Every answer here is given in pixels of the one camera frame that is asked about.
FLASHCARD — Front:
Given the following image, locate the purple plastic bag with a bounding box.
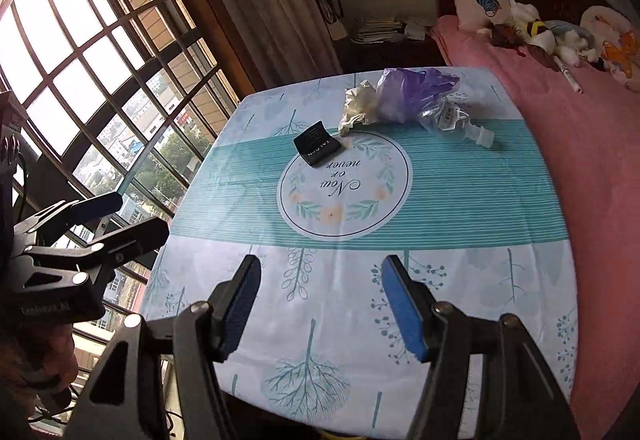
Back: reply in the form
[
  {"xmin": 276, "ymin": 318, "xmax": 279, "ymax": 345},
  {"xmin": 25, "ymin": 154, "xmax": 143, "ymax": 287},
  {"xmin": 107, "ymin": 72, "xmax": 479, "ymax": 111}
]
[{"xmin": 375, "ymin": 67, "xmax": 461, "ymax": 123}]

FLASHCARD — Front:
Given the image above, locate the small black packet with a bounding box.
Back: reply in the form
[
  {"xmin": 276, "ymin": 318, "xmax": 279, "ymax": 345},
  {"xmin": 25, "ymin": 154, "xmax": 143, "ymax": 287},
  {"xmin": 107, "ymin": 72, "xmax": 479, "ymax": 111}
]
[{"xmin": 292, "ymin": 120, "xmax": 342, "ymax": 168}]

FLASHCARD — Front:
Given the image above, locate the white pen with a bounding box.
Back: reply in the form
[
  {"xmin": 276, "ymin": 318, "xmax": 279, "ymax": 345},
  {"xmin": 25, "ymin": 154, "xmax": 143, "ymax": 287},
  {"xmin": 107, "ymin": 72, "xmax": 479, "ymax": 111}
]
[{"xmin": 552, "ymin": 58, "xmax": 583, "ymax": 95}]

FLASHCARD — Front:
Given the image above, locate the dark nightstand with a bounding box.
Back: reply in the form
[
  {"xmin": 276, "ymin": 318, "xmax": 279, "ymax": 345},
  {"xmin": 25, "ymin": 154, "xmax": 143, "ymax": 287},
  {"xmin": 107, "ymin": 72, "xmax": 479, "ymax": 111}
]
[{"xmin": 340, "ymin": 33, "xmax": 446, "ymax": 74}]

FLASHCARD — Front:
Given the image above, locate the white plush toy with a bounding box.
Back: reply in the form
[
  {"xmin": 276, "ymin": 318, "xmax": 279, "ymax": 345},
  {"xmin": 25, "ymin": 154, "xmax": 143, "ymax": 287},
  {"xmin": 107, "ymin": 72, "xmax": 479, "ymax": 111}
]
[
  {"xmin": 510, "ymin": 0, "xmax": 540, "ymax": 26},
  {"xmin": 555, "ymin": 28, "xmax": 601, "ymax": 66}
]

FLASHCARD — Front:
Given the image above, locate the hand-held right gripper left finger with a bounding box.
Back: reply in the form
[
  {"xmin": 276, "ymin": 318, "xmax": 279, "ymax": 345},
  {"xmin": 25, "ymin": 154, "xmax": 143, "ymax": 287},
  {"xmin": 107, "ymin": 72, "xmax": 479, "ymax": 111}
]
[{"xmin": 65, "ymin": 255, "xmax": 262, "ymax": 440}]

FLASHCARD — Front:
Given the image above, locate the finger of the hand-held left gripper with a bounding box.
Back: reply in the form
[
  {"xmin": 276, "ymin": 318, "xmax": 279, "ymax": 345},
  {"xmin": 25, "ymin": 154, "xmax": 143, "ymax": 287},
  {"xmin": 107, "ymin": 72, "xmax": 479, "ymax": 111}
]
[
  {"xmin": 15, "ymin": 193, "xmax": 123, "ymax": 248},
  {"xmin": 25, "ymin": 217, "xmax": 170, "ymax": 288}
]

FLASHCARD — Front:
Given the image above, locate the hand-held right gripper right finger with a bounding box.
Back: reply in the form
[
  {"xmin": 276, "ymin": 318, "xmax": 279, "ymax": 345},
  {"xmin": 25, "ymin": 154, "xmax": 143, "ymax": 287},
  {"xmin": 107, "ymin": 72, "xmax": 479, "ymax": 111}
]
[{"xmin": 382, "ymin": 255, "xmax": 581, "ymax": 440}]

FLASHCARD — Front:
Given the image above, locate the clear plastic bottle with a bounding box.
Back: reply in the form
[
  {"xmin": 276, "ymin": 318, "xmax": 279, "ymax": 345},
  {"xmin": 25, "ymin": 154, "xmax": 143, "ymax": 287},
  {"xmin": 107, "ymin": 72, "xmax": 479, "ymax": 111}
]
[{"xmin": 417, "ymin": 93, "xmax": 496, "ymax": 148}]

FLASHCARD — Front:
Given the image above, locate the white plastic bag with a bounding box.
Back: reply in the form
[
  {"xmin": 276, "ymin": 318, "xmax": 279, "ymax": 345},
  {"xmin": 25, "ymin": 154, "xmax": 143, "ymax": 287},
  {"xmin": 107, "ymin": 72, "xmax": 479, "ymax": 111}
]
[{"xmin": 338, "ymin": 80, "xmax": 388, "ymax": 137}]

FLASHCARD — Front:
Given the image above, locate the brown plush toy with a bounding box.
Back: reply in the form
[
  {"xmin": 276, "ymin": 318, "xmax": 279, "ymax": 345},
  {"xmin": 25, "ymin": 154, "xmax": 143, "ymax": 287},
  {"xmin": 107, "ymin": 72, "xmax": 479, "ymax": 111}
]
[{"xmin": 487, "ymin": 23, "xmax": 526, "ymax": 48}]

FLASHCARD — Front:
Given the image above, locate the person's left hand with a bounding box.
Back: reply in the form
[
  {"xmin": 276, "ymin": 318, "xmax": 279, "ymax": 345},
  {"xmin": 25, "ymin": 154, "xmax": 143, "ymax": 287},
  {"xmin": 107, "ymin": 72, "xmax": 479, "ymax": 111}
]
[{"xmin": 0, "ymin": 315, "xmax": 78, "ymax": 396}]

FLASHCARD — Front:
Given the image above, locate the pink blanket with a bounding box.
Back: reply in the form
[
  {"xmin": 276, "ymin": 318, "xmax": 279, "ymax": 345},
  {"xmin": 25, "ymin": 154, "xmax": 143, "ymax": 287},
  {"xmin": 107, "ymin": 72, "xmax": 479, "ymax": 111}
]
[{"xmin": 430, "ymin": 15, "xmax": 640, "ymax": 440}]

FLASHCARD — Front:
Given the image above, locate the butterfly print cushion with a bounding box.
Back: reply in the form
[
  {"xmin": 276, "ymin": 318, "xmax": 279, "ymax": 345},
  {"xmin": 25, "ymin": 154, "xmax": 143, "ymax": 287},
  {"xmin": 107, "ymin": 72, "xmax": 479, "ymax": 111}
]
[{"xmin": 580, "ymin": 5, "xmax": 640, "ymax": 86}]

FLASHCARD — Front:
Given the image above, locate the beige curtain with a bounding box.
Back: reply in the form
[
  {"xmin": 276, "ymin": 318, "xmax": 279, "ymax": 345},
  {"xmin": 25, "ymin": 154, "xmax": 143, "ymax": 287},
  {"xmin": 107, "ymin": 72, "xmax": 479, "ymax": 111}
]
[{"xmin": 182, "ymin": 0, "xmax": 346, "ymax": 91}]

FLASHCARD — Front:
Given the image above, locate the stack of papers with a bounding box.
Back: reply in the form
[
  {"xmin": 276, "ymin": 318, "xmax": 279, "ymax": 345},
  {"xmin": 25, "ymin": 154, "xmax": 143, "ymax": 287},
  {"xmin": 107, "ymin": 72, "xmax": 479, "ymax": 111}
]
[{"xmin": 352, "ymin": 18, "xmax": 406, "ymax": 44}]

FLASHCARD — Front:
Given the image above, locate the bee plush toy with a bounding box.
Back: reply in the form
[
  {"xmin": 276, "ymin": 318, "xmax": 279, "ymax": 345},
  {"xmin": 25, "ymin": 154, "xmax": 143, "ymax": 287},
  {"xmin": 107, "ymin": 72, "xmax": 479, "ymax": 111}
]
[{"xmin": 520, "ymin": 18, "xmax": 557, "ymax": 51}]

